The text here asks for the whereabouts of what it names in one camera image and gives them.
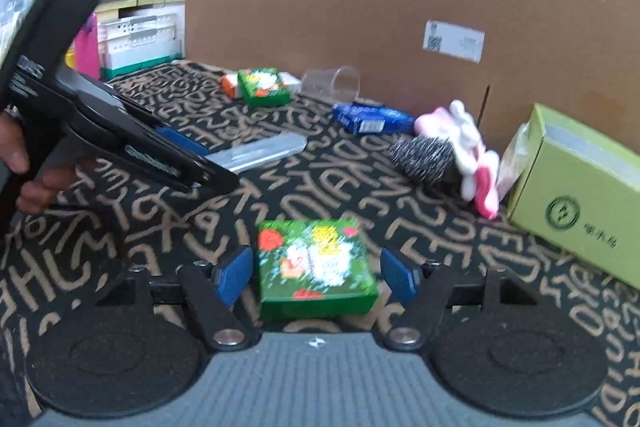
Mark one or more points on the blue packet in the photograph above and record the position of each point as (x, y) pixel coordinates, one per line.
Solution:
(362, 119)

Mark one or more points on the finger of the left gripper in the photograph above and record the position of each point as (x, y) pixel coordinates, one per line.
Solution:
(177, 168)
(181, 140)

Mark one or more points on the light green cardboard box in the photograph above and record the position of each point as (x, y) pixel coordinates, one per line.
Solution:
(580, 191)

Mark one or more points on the silver box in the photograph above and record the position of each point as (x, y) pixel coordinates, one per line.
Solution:
(261, 152)

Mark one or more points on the white plastic crate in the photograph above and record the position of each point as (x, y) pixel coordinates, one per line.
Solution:
(138, 42)

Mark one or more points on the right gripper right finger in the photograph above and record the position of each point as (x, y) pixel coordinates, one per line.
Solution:
(424, 292)

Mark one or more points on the white pink gloves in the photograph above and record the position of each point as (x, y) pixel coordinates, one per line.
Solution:
(477, 165)

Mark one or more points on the large brown cardboard box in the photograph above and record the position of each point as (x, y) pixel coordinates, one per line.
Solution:
(580, 57)

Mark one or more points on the green snack box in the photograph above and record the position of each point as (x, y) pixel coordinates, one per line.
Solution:
(263, 87)
(313, 270)

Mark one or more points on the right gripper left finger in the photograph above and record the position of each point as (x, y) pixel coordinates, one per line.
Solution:
(209, 293)

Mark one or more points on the white shipping label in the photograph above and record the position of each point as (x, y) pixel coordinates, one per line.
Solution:
(454, 40)

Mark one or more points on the pink container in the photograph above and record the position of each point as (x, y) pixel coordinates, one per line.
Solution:
(83, 54)

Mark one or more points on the clear plastic cup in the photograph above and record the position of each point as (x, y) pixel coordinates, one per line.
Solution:
(339, 85)

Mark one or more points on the steel wool scrubber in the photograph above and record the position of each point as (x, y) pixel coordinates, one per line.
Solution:
(425, 160)

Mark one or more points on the person's left hand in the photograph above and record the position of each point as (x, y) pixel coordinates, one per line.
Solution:
(35, 196)

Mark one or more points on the white orange box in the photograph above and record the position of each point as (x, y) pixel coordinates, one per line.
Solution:
(231, 87)

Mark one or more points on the clear bag of sticks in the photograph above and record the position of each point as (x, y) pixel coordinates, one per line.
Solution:
(513, 161)

